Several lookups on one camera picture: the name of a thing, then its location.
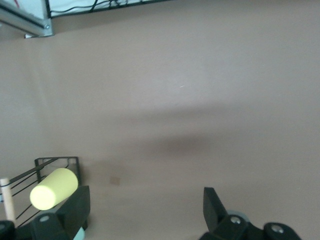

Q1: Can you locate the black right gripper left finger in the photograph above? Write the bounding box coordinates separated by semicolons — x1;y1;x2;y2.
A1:
0;185;91;240

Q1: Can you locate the aluminium frame profile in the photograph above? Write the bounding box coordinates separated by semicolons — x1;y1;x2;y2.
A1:
0;2;48;36

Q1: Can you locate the silver metal bracket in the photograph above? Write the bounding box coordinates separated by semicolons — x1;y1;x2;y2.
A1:
24;0;55;39

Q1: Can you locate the black floor cable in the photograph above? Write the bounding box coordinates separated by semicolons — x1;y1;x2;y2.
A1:
49;0;141;15

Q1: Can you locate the pale yellow cup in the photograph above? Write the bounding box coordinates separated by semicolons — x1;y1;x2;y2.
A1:
29;167;80;211

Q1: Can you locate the black wire cup holder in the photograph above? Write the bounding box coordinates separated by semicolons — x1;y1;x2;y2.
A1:
0;156;89;231

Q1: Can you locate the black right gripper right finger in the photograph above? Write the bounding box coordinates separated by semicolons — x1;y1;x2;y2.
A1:
199;186;302;240

